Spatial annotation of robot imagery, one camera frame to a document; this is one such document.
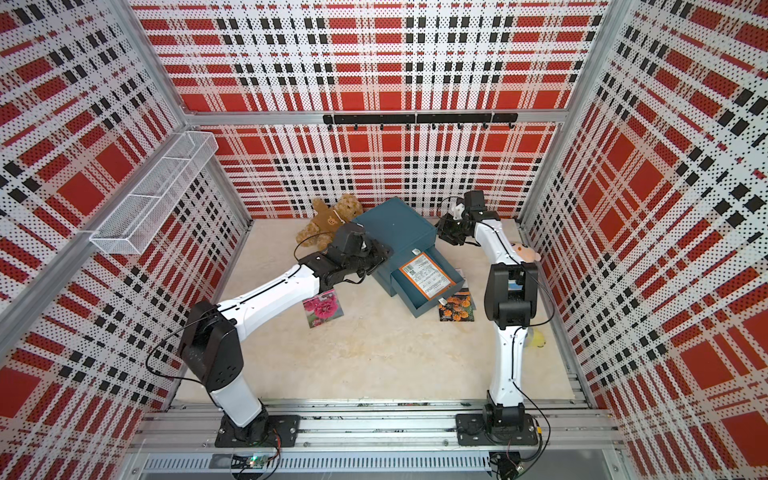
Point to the plush doll striped shirt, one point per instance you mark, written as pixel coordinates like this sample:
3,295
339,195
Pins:
527,254

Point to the black hook rail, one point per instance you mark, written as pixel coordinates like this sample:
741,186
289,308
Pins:
357,120

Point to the green circuit board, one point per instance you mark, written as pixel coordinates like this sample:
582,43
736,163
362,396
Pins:
241,463

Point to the orange bordered seed bag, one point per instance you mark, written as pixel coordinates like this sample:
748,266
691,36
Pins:
429,279

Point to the teal drawer cabinet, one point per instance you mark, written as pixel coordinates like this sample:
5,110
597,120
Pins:
397,225

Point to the pink flower seed bag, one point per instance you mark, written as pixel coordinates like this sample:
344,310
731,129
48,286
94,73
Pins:
322,308

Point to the brown teddy bear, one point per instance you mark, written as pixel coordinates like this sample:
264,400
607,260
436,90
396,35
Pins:
320,231

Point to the orange marigold seed bag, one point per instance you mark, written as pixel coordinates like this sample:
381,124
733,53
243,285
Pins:
458,307

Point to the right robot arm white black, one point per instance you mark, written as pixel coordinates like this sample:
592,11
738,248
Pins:
510,302

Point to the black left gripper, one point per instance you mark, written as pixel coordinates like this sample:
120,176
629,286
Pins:
380,255

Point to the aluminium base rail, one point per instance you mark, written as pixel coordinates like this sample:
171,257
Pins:
378,439

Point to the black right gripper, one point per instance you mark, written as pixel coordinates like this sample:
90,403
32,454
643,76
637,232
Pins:
444,229

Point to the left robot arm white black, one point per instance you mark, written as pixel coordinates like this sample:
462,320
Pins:
211,342

